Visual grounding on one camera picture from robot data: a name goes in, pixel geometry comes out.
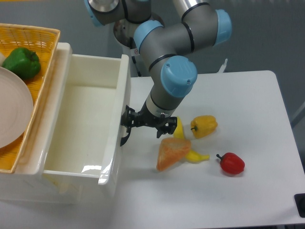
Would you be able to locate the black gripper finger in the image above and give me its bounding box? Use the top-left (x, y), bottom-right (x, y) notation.
top-left (156, 116), bottom-right (178, 138)
top-left (120, 105), bottom-right (136, 133)

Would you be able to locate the yellow woven basket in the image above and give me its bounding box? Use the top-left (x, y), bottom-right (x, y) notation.
top-left (0, 23), bottom-right (61, 174)

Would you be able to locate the yellow toy banana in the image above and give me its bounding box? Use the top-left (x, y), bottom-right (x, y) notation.
top-left (173, 117), bottom-right (210, 163)

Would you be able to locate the green toy bell pepper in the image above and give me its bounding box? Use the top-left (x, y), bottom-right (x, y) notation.
top-left (2, 47), bottom-right (41, 80)

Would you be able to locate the beige plate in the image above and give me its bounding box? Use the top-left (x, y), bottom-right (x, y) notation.
top-left (0, 67), bottom-right (33, 147)

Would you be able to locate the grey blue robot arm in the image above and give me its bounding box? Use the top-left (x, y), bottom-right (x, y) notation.
top-left (85, 0), bottom-right (232, 136)

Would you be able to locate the orange toy sandwich slice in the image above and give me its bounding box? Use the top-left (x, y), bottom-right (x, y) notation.
top-left (156, 137), bottom-right (191, 171)

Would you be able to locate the black object at edge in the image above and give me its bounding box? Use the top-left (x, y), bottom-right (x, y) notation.
top-left (294, 193), bottom-right (305, 218)

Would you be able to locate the white drawer cabinet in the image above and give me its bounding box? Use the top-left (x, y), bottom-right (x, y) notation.
top-left (0, 42), bottom-right (82, 204)

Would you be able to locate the white object in basket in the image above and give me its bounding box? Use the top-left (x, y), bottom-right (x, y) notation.
top-left (0, 52), bottom-right (6, 67)

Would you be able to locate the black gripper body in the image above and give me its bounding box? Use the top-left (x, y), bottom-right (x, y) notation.
top-left (134, 106), bottom-right (166, 128)

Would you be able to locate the red toy bell pepper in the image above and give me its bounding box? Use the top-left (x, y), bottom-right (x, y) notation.
top-left (216, 152), bottom-right (245, 175)

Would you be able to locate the yellow toy bell pepper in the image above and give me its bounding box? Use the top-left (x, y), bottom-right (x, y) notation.
top-left (190, 115), bottom-right (218, 139)

